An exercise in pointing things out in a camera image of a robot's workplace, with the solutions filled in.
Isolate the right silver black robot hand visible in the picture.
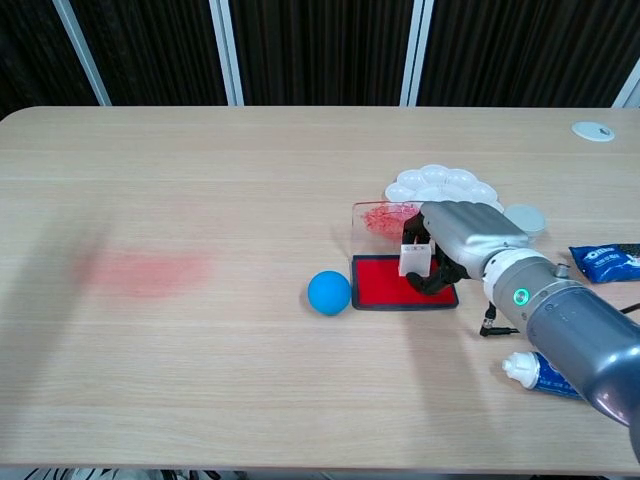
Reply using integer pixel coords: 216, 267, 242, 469
399, 200, 531, 297

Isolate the small red white object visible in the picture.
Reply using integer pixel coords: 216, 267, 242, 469
398, 238, 435, 278

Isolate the white flower paint palette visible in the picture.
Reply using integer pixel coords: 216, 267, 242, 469
384, 164, 505, 214

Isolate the small white round lid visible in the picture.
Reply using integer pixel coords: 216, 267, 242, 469
502, 203, 547, 246

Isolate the red ink pad clear lid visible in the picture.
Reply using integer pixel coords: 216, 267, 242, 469
349, 200, 460, 312

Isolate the blue Oreo cookie packet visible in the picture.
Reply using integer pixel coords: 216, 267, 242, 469
568, 242, 640, 285

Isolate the blue Crest toothpaste tube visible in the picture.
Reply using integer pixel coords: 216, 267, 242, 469
501, 350, 584, 401

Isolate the blue ball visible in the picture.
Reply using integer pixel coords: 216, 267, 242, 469
306, 269, 353, 317

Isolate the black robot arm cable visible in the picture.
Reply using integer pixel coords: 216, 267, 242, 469
478, 302, 640, 337

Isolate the white table cable grommet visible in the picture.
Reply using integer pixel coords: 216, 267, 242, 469
571, 120, 616, 144

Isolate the white partition frame post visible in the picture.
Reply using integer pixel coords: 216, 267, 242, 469
52, 0, 112, 107
610, 64, 640, 109
208, 0, 246, 106
399, 0, 435, 107

